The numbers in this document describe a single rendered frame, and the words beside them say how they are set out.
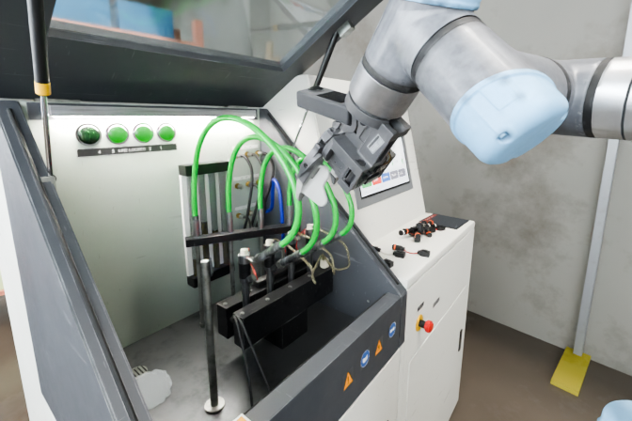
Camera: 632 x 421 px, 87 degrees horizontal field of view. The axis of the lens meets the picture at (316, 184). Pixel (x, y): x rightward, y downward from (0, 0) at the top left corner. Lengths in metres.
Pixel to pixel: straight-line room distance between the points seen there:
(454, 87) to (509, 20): 2.30
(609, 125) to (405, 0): 0.21
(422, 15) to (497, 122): 0.12
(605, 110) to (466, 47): 0.14
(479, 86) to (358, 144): 0.19
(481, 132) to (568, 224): 2.23
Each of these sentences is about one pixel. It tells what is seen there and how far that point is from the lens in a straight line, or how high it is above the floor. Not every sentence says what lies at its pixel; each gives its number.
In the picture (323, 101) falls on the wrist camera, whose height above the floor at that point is 1.44.
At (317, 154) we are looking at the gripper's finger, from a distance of 0.46.
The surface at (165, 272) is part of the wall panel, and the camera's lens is 1.06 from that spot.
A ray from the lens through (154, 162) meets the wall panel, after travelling 0.97.
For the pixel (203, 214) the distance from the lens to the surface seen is 1.03.
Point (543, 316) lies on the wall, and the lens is 2.74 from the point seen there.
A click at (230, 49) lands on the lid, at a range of 0.91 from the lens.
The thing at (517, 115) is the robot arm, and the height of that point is 1.42.
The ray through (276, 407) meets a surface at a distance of 0.66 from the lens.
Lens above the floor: 1.41
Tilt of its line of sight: 11 degrees down
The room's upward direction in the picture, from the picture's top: straight up
